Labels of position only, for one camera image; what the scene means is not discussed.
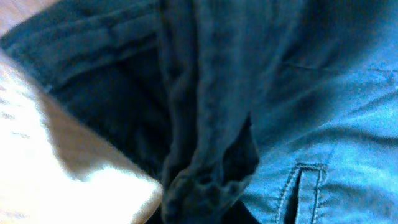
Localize blue denim shorts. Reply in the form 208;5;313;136
1;0;397;223

